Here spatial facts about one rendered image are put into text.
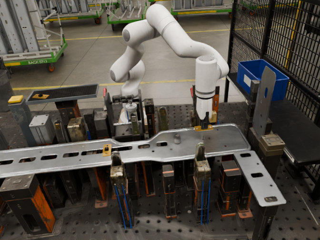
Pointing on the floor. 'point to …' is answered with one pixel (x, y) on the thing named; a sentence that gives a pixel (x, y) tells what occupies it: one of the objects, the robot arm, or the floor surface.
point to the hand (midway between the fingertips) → (204, 123)
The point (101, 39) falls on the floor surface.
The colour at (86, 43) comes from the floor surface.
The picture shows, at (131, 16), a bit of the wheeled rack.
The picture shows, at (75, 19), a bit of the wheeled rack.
